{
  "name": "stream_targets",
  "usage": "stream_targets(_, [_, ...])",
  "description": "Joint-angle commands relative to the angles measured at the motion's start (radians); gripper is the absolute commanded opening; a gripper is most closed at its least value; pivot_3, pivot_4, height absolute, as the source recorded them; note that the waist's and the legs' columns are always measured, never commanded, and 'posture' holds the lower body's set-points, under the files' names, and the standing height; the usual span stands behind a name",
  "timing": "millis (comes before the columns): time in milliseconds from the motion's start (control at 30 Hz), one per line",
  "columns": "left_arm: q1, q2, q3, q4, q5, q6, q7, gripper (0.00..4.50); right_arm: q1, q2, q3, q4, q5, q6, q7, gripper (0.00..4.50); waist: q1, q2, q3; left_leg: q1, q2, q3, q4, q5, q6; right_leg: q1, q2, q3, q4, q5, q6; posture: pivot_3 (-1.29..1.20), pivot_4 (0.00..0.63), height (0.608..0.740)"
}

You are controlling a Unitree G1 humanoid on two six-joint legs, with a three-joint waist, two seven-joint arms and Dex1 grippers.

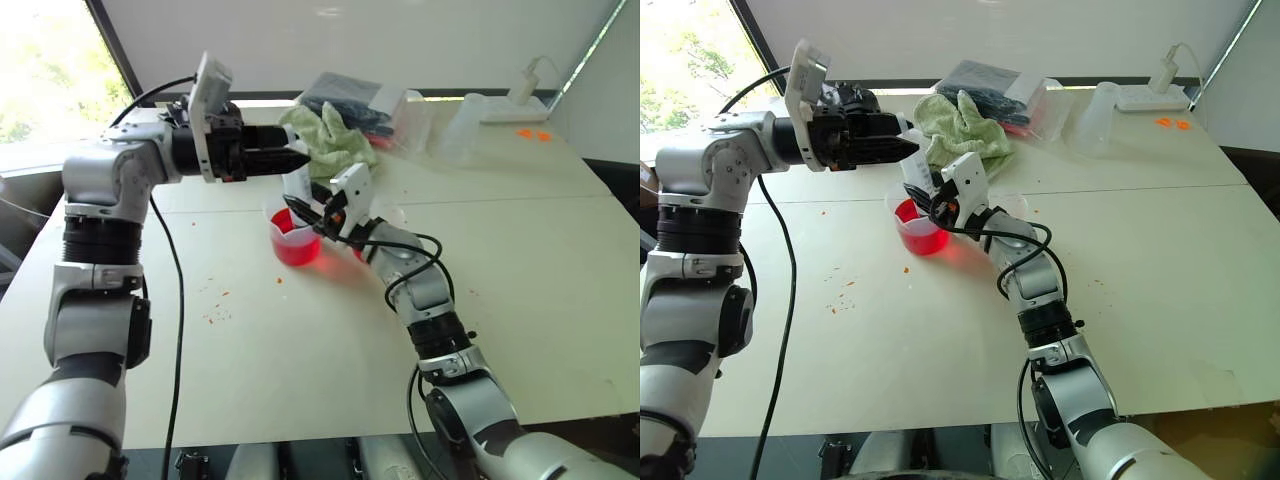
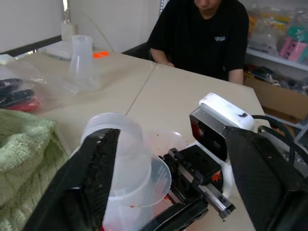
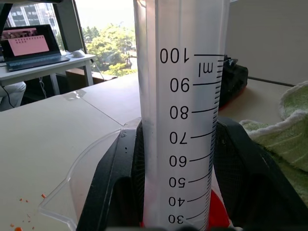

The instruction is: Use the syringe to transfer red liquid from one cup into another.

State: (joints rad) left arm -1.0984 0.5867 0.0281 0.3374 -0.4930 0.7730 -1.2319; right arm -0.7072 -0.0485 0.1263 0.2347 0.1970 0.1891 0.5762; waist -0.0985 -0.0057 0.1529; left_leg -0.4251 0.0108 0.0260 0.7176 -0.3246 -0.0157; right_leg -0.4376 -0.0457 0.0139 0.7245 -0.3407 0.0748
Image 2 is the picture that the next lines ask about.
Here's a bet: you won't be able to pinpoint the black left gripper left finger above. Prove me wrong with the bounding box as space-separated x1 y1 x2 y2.
23 128 121 231

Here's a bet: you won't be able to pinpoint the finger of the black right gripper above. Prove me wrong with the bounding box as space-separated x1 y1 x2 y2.
138 199 209 231

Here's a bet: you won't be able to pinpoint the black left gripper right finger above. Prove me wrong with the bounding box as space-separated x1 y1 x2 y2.
229 127 308 231

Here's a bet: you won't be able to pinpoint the clear plastic measuring cup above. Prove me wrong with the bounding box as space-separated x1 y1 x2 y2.
69 112 173 231

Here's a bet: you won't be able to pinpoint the clear plastic lid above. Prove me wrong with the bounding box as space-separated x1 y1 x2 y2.
143 129 189 162

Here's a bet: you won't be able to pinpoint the green towel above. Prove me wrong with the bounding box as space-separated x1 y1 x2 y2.
0 108 70 231

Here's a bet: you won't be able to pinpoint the brown cardboard box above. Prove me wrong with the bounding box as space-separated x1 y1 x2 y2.
242 71 308 124

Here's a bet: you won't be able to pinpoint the black and red tools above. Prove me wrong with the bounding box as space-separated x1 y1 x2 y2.
0 78 41 113

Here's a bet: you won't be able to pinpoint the clear plastic bag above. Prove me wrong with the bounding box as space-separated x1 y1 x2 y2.
0 57 81 114

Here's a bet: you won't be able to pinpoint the clear plastic flask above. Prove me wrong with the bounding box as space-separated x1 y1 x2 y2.
68 34 101 91

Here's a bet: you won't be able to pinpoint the black chair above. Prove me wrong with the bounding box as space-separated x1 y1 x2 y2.
121 41 155 61

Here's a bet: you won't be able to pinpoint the white shelf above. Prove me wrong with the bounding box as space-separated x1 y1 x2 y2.
245 47 308 73

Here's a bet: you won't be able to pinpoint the person in black shirt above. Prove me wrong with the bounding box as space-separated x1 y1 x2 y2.
148 0 250 81

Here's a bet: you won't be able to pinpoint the white flat tray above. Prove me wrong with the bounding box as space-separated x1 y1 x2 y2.
46 40 73 61

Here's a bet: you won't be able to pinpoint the pink box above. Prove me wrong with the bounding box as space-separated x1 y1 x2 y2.
279 36 308 63

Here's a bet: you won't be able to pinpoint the white plastic container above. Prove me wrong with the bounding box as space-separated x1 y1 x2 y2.
61 0 78 42

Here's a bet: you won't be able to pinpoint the green box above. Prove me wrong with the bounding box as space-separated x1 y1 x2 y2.
287 25 308 44

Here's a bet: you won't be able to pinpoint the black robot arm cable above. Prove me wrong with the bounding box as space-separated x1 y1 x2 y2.
251 115 308 167

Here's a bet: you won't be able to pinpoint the black wall strip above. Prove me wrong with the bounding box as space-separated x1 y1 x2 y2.
0 34 63 55

